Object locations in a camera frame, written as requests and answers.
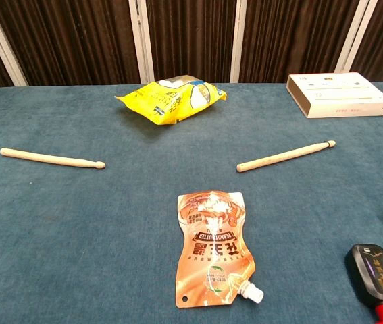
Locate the wooden drumstick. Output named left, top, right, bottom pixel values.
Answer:
left=236, top=140, right=336, bottom=173
left=0, top=147, right=106, bottom=169

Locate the yellow snack bag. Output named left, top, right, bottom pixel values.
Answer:
left=115, top=74, right=228, bottom=126

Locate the orange peanut butter pouch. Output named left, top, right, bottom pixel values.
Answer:
left=175, top=191, right=265, bottom=309

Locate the blue felt table mat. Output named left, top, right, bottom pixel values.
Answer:
left=0, top=80, right=383, bottom=324

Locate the white flat cardboard box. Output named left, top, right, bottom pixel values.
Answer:
left=286, top=72, right=383, bottom=119

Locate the dark brown curtain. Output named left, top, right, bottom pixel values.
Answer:
left=0, top=0, right=383, bottom=90

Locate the black and red device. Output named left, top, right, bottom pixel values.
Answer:
left=344, top=243, right=383, bottom=324

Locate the white partition frame post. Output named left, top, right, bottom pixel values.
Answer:
left=128, top=0, right=155, bottom=84
left=0, top=0, right=29, bottom=87
left=229, top=0, right=250, bottom=84
left=334, top=0, right=378, bottom=74

